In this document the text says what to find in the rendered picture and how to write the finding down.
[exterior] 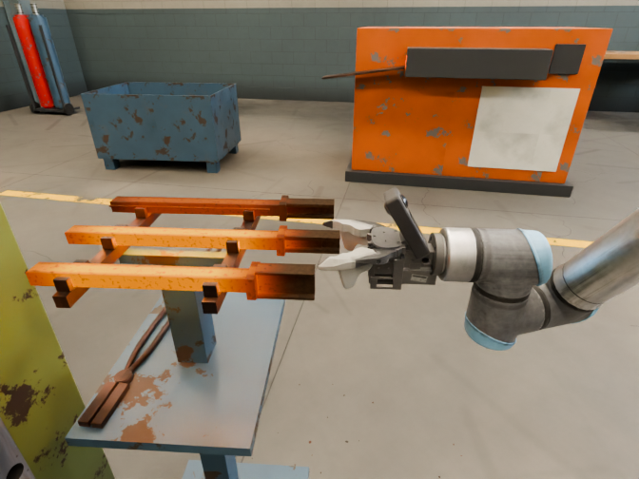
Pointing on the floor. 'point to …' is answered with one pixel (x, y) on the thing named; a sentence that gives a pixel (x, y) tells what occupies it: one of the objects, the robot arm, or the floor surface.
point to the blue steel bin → (164, 122)
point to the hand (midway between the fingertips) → (319, 239)
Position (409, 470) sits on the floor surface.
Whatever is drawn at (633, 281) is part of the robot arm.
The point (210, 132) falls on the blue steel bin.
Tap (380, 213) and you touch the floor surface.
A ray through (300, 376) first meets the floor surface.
